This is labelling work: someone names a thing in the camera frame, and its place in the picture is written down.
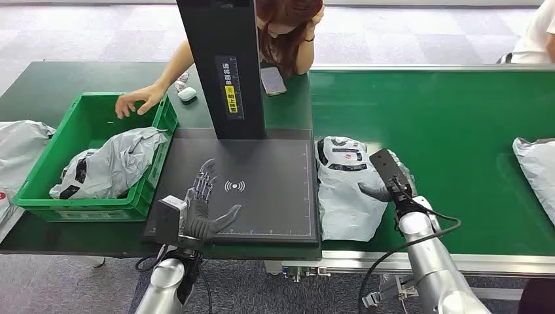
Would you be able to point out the person's right hand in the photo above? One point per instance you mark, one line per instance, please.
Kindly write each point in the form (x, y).
(138, 100)

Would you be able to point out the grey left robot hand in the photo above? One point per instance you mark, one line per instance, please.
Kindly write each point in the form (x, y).
(199, 221)

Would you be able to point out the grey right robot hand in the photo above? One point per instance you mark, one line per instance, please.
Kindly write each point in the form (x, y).
(375, 192)

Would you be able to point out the person's left hand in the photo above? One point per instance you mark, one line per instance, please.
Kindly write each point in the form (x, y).
(318, 15)

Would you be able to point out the white package with black letters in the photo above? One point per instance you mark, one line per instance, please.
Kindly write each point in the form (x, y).
(347, 208)

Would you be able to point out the grey package with black print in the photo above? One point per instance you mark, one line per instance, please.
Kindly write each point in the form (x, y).
(117, 164)

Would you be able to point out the person's left forearm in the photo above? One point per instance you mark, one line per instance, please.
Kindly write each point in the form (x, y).
(305, 54)

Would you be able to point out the person's right forearm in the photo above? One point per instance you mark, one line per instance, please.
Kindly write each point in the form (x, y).
(175, 67)

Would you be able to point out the green conveyor belt machine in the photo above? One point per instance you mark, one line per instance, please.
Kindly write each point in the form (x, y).
(455, 130)

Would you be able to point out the terminal block under conveyor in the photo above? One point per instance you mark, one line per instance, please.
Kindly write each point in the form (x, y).
(303, 273)

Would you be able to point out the grey package with red sticker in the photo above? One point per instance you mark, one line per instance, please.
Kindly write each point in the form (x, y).
(21, 151)

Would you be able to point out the large plain grey package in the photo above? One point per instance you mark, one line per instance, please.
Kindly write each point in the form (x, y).
(540, 173)

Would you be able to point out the person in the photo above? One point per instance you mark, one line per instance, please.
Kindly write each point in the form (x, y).
(537, 39)
(286, 43)

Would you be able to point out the small crumpled white wrapper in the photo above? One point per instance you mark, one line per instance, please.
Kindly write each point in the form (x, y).
(180, 86)
(184, 77)

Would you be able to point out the white earbud case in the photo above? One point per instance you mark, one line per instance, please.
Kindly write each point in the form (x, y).
(187, 94)

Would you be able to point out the green plastic crate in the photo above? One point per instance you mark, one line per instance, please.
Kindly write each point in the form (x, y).
(93, 125)

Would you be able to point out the smartphone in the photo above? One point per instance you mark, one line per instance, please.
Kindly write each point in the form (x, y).
(273, 81)

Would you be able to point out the black scanner column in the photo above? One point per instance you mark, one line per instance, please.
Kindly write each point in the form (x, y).
(217, 34)

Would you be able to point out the white table foot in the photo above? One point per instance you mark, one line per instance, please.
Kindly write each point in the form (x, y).
(95, 261)

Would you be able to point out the dark rounded object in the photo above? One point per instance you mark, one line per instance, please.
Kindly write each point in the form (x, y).
(537, 299)

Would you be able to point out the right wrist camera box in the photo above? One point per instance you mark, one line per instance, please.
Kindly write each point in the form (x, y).
(386, 167)

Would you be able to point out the metal bracket with connector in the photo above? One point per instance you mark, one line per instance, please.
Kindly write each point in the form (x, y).
(390, 292)

